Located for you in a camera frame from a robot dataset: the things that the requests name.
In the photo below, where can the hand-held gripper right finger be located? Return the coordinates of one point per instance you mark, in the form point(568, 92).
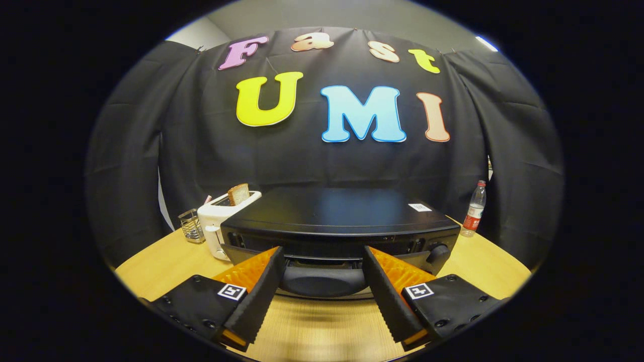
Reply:
point(385, 296)

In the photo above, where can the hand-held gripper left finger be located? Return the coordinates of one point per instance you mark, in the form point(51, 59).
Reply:
point(261, 296)

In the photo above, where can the black toaster oven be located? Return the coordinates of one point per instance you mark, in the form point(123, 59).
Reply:
point(332, 213)

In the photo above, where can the white pop-up toaster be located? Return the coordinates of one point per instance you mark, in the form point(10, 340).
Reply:
point(211, 221)

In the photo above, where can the brown bread slice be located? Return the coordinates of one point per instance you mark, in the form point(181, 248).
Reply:
point(238, 194)

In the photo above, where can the clear water bottle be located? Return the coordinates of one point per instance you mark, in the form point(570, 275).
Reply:
point(473, 213)

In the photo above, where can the black backdrop cloth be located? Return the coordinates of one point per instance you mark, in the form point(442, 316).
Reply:
point(201, 151)

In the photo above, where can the small ceiling light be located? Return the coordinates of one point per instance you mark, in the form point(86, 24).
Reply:
point(486, 43)

